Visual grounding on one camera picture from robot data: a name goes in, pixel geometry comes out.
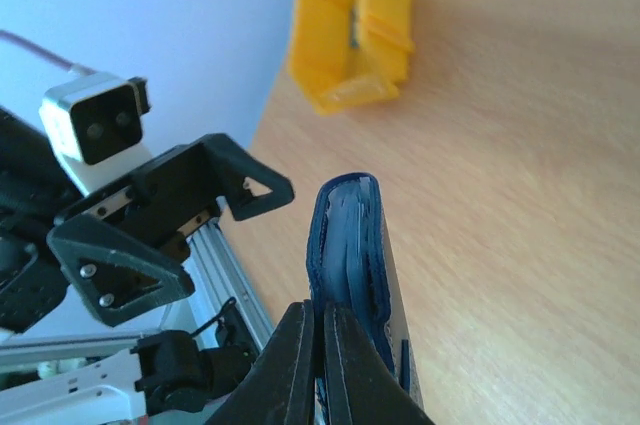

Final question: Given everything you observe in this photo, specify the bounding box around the blue leather card holder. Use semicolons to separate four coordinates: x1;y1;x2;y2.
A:
306;172;423;406

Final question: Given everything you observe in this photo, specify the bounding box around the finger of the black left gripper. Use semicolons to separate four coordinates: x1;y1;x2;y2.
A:
47;217;195;327
149;132;295;222

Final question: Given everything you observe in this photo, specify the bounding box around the yellow bin left side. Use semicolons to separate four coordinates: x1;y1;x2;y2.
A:
287;0;415;115

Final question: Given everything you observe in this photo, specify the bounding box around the aluminium rail base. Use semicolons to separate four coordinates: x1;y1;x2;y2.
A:
1;225;273;381

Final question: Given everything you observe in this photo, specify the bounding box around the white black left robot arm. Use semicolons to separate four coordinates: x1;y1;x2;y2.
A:
1;111;294;333

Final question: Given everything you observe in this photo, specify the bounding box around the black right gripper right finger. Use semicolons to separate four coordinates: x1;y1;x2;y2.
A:
323;304;432;425

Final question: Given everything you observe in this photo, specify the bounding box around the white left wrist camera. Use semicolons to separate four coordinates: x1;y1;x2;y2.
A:
39;72;152;196

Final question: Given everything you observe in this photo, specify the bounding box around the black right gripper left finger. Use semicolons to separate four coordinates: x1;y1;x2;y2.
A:
207;300;315;425

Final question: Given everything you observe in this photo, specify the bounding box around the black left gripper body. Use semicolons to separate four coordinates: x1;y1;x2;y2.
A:
54;164;220;248

